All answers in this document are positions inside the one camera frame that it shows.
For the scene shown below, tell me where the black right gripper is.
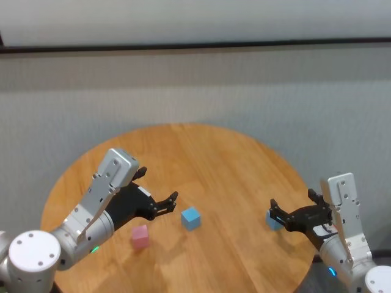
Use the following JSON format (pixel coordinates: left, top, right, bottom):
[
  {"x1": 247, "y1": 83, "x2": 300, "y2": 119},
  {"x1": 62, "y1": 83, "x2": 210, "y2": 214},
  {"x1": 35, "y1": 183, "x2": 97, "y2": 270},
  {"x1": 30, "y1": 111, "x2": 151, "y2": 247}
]
[{"x1": 269, "y1": 188, "x2": 337, "y2": 247}]

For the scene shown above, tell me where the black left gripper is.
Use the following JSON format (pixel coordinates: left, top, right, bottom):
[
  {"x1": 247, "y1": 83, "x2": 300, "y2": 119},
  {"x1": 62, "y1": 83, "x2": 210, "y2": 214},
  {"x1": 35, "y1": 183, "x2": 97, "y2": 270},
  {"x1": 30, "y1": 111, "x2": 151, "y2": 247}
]
[{"x1": 105, "y1": 166, "x2": 179, "y2": 233}]

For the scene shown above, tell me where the blue building block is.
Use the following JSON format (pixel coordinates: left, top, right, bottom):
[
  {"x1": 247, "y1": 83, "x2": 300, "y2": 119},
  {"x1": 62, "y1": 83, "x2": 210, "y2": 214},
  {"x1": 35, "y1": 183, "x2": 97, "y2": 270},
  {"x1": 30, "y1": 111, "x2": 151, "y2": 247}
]
[
  {"x1": 265, "y1": 209, "x2": 283, "y2": 231},
  {"x1": 180, "y1": 206, "x2": 202, "y2": 231}
]

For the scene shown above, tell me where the pink building block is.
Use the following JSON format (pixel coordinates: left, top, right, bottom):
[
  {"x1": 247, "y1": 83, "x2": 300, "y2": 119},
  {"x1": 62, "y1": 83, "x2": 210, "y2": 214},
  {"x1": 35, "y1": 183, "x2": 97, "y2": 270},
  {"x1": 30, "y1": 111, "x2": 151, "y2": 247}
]
[{"x1": 131, "y1": 225, "x2": 150, "y2": 248}]

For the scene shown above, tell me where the black wall strip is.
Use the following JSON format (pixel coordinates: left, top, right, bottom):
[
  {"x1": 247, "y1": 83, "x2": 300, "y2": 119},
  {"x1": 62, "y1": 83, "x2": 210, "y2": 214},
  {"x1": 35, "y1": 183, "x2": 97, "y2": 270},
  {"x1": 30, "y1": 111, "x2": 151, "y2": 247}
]
[{"x1": 0, "y1": 37, "x2": 391, "y2": 54}]

